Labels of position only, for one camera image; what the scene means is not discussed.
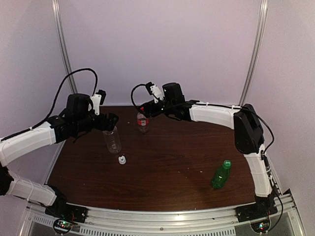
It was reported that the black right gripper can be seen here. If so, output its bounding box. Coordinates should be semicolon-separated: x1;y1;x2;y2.
139;99;176;118

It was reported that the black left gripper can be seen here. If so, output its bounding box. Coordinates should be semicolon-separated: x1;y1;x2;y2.
74;112;118;133

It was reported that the red label water bottle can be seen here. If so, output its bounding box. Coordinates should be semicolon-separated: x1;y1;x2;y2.
137;113;149;133

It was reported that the clear plastic bottle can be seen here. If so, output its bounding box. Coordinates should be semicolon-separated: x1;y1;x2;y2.
102;126;122;154

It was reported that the white flip bottle cap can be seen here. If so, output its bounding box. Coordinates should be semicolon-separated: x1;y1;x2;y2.
118;155;126;165

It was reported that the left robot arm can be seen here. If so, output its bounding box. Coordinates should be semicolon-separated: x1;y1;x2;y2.
0;90;119;218

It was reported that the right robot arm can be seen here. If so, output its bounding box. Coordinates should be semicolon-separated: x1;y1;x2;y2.
141;82;275;217

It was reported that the green plastic bottle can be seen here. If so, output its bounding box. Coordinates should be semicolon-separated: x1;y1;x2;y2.
211;165;231;189

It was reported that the left circuit board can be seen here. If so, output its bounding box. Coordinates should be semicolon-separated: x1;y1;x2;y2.
53;219;73;234

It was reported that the circuit board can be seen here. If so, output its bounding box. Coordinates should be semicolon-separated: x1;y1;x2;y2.
251;219;271;234
53;219;73;234

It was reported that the right circuit board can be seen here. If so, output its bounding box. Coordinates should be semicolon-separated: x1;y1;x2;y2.
251;219;271;234

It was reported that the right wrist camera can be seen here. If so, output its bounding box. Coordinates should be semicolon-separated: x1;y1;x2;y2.
145;82;164;103

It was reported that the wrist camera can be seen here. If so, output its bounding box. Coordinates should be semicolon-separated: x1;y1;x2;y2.
145;82;164;103
88;89;106;116

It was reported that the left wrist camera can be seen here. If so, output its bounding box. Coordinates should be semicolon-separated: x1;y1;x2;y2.
88;89;106;116

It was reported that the right black braided cable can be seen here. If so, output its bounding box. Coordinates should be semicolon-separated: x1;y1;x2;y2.
130;83;148;113

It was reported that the black braided cable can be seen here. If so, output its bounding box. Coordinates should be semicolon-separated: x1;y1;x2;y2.
130;83;148;113
29;69;99;128

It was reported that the left black braided cable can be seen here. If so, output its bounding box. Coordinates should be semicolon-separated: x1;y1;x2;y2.
29;69;99;128

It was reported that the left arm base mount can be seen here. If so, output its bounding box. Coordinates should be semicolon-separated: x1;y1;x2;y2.
45;186;88;223

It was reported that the left aluminium frame post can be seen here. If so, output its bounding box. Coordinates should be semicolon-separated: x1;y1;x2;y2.
51;0;77;94

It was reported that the aluminium frame post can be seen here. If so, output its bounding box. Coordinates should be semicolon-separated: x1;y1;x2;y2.
51;0;77;94
239;0;268;106

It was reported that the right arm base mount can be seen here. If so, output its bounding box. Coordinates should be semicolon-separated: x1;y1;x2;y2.
236;194;278;223

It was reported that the right aluminium frame post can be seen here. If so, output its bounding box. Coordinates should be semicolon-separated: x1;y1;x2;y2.
239;0;268;106

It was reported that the front aluminium rail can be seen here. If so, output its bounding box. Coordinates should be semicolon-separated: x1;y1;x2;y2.
24;194;301;236

